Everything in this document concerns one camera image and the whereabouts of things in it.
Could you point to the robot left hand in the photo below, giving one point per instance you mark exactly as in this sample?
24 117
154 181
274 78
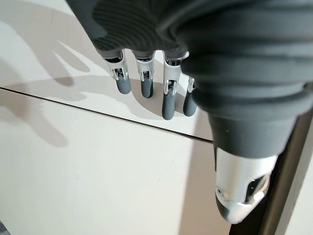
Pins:
244 61

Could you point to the dark cabinet gap strip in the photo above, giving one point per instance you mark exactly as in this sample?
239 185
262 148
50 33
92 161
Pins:
274 200

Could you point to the white cabinet front panel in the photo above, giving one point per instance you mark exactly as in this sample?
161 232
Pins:
97 176
36 36

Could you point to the white cabinet side panel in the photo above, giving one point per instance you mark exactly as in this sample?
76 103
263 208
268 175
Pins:
299 195

